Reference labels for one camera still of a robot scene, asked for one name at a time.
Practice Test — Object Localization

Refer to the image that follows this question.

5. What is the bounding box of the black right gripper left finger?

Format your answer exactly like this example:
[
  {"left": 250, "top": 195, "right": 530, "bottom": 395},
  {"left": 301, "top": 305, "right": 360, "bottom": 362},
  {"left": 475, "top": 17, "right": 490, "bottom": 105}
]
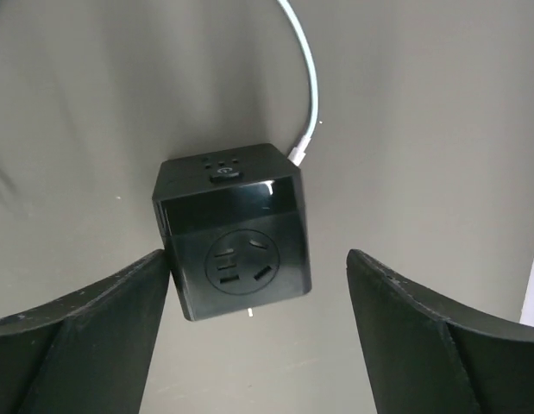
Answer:
[{"left": 0, "top": 250, "right": 166, "bottom": 413}]

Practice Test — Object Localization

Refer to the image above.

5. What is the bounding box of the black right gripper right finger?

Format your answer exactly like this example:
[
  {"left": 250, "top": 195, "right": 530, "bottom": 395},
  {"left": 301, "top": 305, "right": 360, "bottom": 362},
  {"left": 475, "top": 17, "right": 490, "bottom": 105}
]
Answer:
[{"left": 346, "top": 249, "right": 534, "bottom": 413}]

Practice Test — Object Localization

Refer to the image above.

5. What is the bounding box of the black cube power adapter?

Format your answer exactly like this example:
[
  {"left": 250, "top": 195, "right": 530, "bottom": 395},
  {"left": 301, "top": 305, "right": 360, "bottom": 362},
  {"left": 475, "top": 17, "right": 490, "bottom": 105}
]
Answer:
[{"left": 152, "top": 143, "right": 311, "bottom": 322}]

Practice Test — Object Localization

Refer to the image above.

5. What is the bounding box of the teal charging cable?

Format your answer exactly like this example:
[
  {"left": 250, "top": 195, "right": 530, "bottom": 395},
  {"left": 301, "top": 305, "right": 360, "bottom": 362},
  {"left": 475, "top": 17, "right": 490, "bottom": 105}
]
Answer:
[{"left": 277, "top": 0, "right": 320, "bottom": 166}]

